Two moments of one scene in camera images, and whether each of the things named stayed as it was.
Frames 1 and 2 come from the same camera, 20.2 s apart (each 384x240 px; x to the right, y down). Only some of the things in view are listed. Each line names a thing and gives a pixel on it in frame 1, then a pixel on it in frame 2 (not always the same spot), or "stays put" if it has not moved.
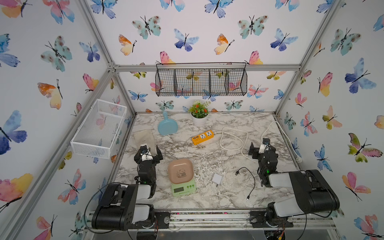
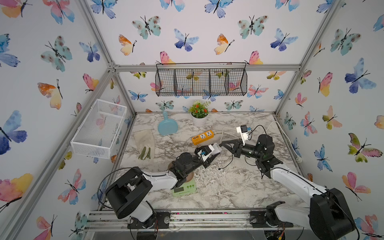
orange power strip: x=203 y=137 stays put
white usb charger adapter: x=217 y=179 to x=217 y=149
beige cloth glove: x=145 y=137 stays put
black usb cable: x=236 y=173 to x=220 y=168
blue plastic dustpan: x=167 y=127 stays put
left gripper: x=156 y=158 to x=205 y=164
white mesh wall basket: x=98 y=134 stays put
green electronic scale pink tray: x=181 y=173 stays put
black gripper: x=145 y=154 to x=205 y=152
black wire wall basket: x=201 y=79 stays put
